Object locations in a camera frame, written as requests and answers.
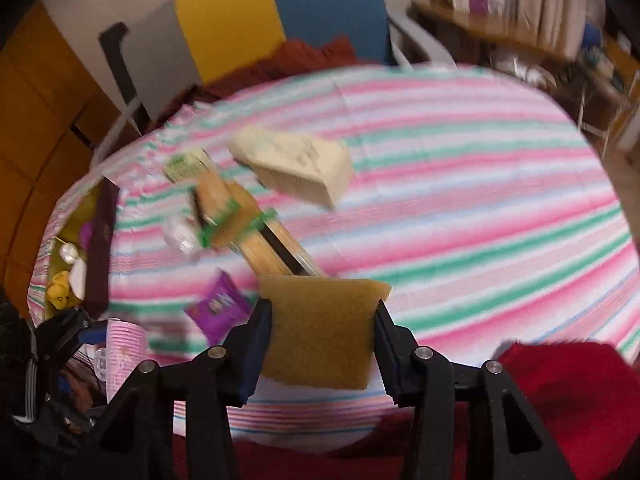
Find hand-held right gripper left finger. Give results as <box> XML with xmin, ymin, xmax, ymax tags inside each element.
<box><xmin>70</xmin><ymin>299</ymin><xmax>273</xmax><ymax>480</ymax></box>

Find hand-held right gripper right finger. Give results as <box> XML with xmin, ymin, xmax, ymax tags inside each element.
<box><xmin>371</xmin><ymin>299</ymin><xmax>576</xmax><ymax>480</ymax></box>

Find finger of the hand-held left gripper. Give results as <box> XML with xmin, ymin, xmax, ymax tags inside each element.
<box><xmin>35</xmin><ymin>307</ymin><xmax>108</xmax><ymax>361</ymax></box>

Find yellow soft toy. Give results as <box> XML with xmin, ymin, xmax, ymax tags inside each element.
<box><xmin>47</xmin><ymin>270</ymin><xmax>81</xmax><ymax>311</ymax></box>

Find white foam block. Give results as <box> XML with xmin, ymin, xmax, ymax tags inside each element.
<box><xmin>69</xmin><ymin>259</ymin><xmax>90</xmax><ymax>297</ymax></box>

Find yellow scouring sponge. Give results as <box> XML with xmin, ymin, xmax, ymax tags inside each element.
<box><xmin>257</xmin><ymin>275</ymin><xmax>393</xmax><ymax>397</ymax></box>

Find golden metal tray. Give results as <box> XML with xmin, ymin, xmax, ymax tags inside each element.
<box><xmin>42</xmin><ymin>180</ymin><xmax>121</xmax><ymax>321</ymax></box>

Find purple snack packet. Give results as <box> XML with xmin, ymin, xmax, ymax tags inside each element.
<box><xmin>183</xmin><ymin>267</ymin><xmax>253</xmax><ymax>343</ymax></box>

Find long cracker packet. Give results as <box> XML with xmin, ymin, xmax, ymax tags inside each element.
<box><xmin>227</xmin><ymin>207</ymin><xmax>326</xmax><ymax>278</ymax></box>

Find small cracker packet green band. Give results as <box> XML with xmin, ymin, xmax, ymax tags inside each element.
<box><xmin>192</xmin><ymin>176</ymin><xmax>261</xmax><ymax>251</ymax></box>

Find red garment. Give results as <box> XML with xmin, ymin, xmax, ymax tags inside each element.
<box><xmin>172</xmin><ymin>340</ymin><xmax>640</xmax><ymax>480</ymax></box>

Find striped pink green tablecloth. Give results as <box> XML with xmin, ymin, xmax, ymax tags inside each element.
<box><xmin>27</xmin><ymin>62</ymin><xmax>638</xmax><ymax>448</ymax></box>

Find green white snack packet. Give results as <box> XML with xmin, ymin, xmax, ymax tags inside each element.
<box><xmin>164</xmin><ymin>149</ymin><xmax>216</xmax><ymax>186</ymax></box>

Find beige wrapped packet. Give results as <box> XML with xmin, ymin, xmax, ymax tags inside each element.
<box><xmin>228</xmin><ymin>127</ymin><xmax>355</xmax><ymax>210</ymax></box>

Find wooden panelled cabinet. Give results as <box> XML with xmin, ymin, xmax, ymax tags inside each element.
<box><xmin>0</xmin><ymin>0</ymin><xmax>146</xmax><ymax>311</ymax></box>

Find maroon jacket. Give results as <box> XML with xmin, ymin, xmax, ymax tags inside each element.
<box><xmin>150</xmin><ymin>35</ymin><xmax>371</xmax><ymax>131</ymax></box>

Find wooden shelf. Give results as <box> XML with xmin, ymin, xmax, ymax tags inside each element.
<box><xmin>410</xmin><ymin>0</ymin><xmax>640</xmax><ymax>151</ymax></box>

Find grey yellow blue chair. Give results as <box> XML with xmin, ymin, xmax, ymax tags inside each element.
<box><xmin>90</xmin><ymin>0</ymin><xmax>456</xmax><ymax>166</ymax></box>

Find white leaning panels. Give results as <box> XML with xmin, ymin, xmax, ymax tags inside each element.
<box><xmin>500</xmin><ymin>0</ymin><xmax>608</xmax><ymax>58</ymax></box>

